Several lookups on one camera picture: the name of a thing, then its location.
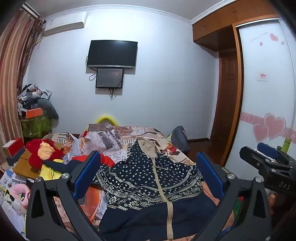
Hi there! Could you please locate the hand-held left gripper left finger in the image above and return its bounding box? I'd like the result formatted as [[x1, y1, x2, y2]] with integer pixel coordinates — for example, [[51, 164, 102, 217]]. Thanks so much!
[[25, 150, 109, 241]]

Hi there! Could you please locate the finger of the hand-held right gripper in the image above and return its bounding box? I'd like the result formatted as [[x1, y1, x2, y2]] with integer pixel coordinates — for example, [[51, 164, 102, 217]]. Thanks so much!
[[257, 142, 296, 165], [239, 146, 294, 172]]

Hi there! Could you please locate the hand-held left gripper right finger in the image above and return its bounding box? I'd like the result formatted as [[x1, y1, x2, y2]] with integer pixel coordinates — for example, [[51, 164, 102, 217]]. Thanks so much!
[[195, 152, 272, 241]]

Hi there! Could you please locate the navy patterned zip hoodie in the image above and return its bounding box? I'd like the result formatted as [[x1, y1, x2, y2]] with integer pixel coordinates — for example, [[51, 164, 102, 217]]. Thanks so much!
[[94, 137, 228, 241]]

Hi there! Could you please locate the green bottle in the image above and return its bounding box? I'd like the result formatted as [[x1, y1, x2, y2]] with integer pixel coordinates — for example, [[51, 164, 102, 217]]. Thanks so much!
[[282, 138, 292, 154]]

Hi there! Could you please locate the dark navy garment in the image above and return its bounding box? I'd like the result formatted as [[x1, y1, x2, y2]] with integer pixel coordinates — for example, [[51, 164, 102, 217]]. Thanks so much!
[[44, 159, 82, 175]]

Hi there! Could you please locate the yellow garment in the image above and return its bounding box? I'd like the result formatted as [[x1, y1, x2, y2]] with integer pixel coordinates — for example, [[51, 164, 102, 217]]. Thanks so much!
[[39, 159, 65, 181]]

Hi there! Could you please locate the green packet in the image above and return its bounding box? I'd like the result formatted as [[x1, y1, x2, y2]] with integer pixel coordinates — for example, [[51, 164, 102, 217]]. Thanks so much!
[[232, 196, 247, 223]]

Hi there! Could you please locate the printed bed blanket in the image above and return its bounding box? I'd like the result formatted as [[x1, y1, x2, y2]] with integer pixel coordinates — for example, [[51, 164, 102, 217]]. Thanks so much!
[[44, 123, 234, 241]]

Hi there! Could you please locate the grey blue backpack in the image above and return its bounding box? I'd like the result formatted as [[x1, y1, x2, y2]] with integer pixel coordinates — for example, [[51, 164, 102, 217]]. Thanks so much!
[[171, 126, 190, 153]]

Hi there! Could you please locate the red plush toy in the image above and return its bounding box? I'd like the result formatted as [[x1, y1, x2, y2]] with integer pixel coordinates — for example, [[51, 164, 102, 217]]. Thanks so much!
[[25, 138, 67, 170]]

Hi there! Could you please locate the yellow fuzzy object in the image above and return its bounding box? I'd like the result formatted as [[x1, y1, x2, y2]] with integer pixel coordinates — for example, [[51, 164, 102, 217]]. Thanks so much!
[[96, 114, 120, 126]]

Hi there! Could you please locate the brown cardboard box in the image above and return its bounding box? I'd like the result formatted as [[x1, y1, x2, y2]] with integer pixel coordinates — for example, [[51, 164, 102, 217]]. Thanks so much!
[[13, 141, 65, 180]]

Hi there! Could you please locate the brown wooden door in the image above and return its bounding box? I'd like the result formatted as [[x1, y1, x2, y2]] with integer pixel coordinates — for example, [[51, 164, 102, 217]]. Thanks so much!
[[210, 50, 237, 149]]

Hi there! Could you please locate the pink plush toy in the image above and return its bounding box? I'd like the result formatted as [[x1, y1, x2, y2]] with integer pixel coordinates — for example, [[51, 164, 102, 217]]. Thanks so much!
[[9, 184, 32, 207]]

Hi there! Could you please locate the green cloth covered cabinet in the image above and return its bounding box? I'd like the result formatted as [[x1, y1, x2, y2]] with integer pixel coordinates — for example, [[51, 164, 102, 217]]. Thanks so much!
[[20, 115, 53, 140]]

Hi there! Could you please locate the dark grey garment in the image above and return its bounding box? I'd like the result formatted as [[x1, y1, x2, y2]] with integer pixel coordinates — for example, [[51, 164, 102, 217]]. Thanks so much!
[[38, 98, 59, 121]]

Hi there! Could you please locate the red box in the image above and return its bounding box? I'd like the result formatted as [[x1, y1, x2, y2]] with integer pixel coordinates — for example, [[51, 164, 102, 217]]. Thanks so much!
[[2, 138, 25, 158]]

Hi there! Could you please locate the orange box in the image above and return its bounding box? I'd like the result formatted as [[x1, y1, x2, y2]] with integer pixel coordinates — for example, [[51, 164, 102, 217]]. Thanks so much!
[[26, 108, 44, 119]]

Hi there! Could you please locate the pile of clutter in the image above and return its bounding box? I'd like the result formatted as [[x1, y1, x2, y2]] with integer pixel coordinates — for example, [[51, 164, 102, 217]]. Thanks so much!
[[17, 83, 53, 116]]

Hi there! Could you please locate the striped brown curtain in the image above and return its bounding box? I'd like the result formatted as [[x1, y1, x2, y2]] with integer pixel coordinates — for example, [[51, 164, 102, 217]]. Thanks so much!
[[0, 7, 45, 167]]

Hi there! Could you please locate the wooden wardrobe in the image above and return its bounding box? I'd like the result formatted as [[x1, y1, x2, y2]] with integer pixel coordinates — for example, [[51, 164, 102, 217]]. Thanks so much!
[[192, 0, 281, 168]]

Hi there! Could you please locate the white air conditioner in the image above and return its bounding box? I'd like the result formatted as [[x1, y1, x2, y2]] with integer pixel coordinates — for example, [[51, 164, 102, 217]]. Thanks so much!
[[43, 11, 88, 37]]

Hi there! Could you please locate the small black wall monitor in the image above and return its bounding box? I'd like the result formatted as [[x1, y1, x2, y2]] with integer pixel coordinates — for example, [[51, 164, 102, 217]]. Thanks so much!
[[95, 68, 125, 89]]

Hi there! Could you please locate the black wall television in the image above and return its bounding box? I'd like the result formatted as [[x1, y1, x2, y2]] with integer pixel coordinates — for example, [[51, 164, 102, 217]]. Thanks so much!
[[86, 40, 138, 69]]

